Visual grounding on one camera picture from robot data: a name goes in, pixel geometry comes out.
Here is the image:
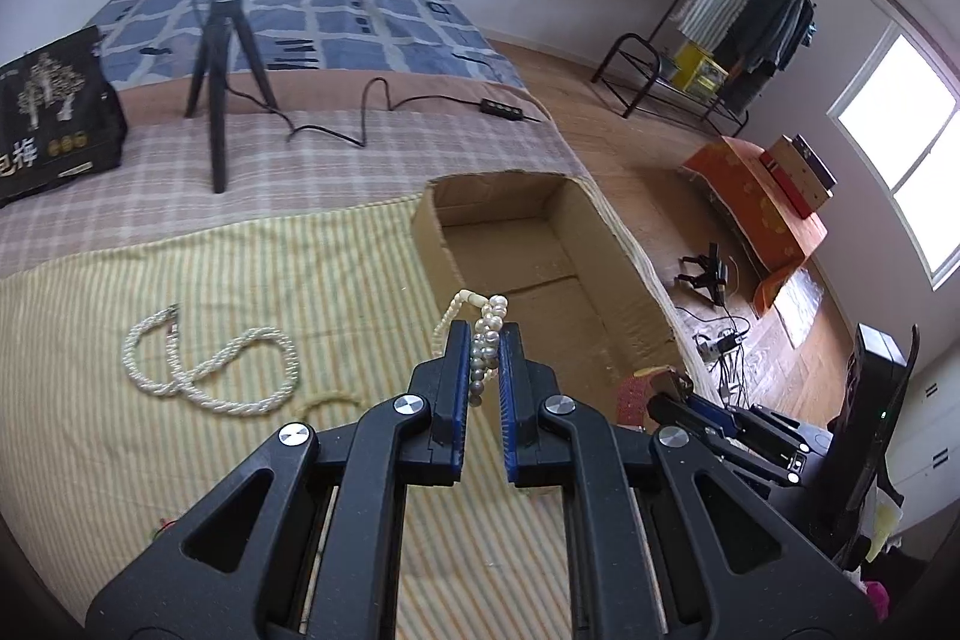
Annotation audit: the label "power strip with cables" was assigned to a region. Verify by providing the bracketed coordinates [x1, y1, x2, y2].
[677, 307, 750, 408]

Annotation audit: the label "small white pearl necklace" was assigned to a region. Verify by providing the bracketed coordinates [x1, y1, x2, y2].
[429, 287, 513, 408]

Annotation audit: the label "window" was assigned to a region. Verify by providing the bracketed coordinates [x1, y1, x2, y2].
[828, 0, 958, 289]

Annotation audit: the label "yellow crate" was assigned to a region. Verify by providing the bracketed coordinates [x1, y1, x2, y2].
[670, 42, 727, 97]

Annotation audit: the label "plaid pink bed cover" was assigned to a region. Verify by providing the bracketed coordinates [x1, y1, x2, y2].
[2, 70, 586, 275]

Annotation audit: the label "cardboard tray box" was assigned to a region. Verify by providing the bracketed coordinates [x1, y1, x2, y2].
[412, 170, 697, 419]

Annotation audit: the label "cardboard boxes on table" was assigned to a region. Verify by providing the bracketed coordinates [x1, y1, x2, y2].
[760, 135, 836, 218]

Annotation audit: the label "black tripod stand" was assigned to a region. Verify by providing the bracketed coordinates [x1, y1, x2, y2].
[185, 0, 278, 193]

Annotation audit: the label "black small tripod on floor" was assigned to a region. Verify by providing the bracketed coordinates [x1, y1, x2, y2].
[674, 242, 729, 307]

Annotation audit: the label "orange cloth covered table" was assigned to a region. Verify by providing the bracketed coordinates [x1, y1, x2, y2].
[680, 136, 827, 315]

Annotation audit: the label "black snack bag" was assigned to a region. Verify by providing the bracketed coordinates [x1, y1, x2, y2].
[0, 26, 128, 205]

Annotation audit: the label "yellow striped blanket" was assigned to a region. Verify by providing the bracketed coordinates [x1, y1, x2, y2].
[0, 191, 669, 640]

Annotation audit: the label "dark hanging clothes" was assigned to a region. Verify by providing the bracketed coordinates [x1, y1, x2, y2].
[713, 0, 817, 117]

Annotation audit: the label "blue patterned bedsheet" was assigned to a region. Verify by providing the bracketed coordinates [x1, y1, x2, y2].
[91, 0, 523, 89]

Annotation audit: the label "black light cable with remote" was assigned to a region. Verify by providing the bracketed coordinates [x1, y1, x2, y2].
[224, 76, 542, 151]

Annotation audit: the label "thick twisted pearl rope necklace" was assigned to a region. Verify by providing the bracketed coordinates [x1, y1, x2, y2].
[120, 302, 303, 417]

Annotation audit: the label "black clothes rack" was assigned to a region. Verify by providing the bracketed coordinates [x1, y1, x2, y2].
[589, 0, 815, 139]

